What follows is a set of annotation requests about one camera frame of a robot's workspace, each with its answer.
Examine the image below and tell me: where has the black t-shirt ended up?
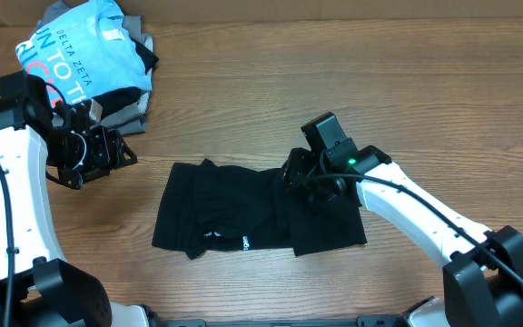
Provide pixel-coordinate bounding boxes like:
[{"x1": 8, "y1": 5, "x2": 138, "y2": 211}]
[{"x1": 152, "y1": 159, "x2": 367, "y2": 260}]

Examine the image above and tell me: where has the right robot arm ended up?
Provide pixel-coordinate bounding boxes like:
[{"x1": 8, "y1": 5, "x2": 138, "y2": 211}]
[{"x1": 284, "y1": 112, "x2": 523, "y2": 327}]

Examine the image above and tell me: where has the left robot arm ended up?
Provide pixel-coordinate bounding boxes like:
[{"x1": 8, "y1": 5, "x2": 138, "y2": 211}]
[{"x1": 0, "y1": 71, "x2": 159, "y2": 327}]

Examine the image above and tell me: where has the grey folded garment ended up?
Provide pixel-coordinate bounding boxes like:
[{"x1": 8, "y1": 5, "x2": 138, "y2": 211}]
[{"x1": 38, "y1": 0, "x2": 154, "y2": 136}]

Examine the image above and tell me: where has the black folded garment in pile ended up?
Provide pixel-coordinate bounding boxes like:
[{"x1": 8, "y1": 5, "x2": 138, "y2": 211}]
[{"x1": 94, "y1": 38, "x2": 159, "y2": 119}]

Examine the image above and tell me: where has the light blue printed t-shirt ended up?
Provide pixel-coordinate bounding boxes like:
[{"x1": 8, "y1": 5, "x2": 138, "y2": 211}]
[{"x1": 15, "y1": 0, "x2": 152, "y2": 104}]

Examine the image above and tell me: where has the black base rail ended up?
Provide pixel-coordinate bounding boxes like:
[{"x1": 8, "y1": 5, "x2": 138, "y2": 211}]
[{"x1": 161, "y1": 314, "x2": 407, "y2": 327}]

